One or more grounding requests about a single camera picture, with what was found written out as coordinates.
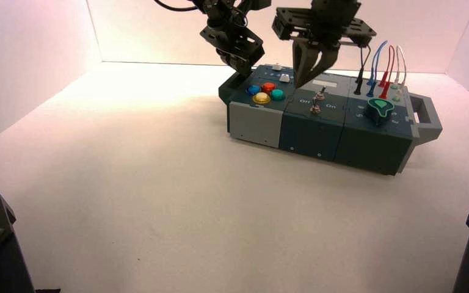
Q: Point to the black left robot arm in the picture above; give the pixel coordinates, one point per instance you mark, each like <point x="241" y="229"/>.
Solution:
<point x="222" y="10"/>

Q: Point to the white rectangular display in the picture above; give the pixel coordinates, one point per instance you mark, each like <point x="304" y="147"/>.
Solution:
<point x="326" y="83"/>

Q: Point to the metal toggle switch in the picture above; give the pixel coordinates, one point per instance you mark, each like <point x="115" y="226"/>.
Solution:
<point x="320" y="95"/>
<point x="315" y="108"/>

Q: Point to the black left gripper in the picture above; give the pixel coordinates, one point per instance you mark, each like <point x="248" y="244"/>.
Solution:
<point x="236" y="42"/>

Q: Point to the yellow push button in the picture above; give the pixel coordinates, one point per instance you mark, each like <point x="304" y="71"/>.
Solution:
<point x="261" y="98"/>

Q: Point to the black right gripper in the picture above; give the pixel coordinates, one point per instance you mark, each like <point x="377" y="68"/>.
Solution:
<point x="331" y="24"/>

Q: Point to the dark rotary knob green top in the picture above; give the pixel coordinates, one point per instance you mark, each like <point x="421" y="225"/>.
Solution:
<point x="379" y="109"/>

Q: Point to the teal push button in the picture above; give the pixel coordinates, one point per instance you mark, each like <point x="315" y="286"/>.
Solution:
<point x="277" y="95"/>

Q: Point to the blue push button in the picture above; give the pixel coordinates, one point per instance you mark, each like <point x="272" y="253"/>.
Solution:
<point x="253" y="89"/>

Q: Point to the blue grey control box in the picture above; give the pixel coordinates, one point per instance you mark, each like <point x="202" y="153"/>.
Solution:
<point x="311" y="133"/>

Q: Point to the white slider knob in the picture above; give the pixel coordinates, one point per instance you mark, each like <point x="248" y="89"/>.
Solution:
<point x="284" y="78"/>
<point x="276" y="67"/>

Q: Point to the small black flat bracket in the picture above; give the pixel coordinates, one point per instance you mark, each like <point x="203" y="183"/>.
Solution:
<point x="48" y="290"/>

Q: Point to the red push button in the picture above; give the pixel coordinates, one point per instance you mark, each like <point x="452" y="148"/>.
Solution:
<point x="268" y="87"/>

